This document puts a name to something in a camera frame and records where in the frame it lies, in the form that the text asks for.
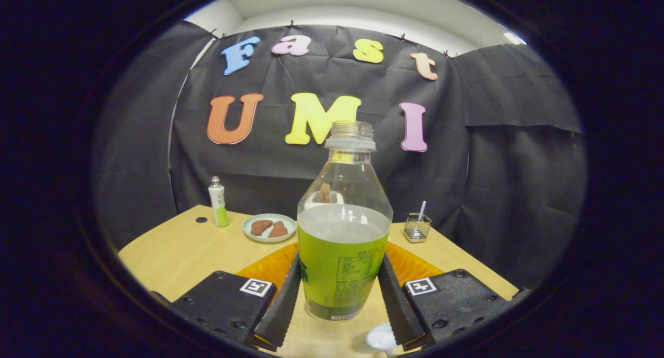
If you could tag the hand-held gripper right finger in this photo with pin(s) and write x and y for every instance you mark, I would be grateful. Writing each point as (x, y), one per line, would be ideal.
(399, 306)

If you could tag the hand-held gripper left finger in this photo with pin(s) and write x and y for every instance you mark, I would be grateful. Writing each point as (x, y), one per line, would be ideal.
(282, 306)

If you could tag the pale blue cup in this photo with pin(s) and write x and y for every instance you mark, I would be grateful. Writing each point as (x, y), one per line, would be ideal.
(381, 340)

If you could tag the clear green-label juice bottle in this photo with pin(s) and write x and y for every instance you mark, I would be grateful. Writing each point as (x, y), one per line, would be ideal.
(342, 264)

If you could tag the small white green bottle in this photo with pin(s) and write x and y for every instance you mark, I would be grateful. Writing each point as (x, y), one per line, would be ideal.
(218, 202)

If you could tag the brown bread piece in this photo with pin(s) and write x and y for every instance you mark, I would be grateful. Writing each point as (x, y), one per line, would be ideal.
(279, 230)
(261, 226)

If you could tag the clear glass tumbler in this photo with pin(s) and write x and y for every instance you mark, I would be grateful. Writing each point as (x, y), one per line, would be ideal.
(417, 228)

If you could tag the pale green plate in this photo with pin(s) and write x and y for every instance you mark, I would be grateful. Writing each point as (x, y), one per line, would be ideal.
(288, 223)

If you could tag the white straw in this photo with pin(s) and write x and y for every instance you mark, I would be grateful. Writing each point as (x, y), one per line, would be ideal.
(422, 210)

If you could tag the wooden table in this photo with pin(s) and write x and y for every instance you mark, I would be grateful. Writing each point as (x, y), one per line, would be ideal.
(181, 254)

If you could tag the small ceiling light panel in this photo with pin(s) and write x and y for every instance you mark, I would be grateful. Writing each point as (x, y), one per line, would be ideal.
(513, 38)

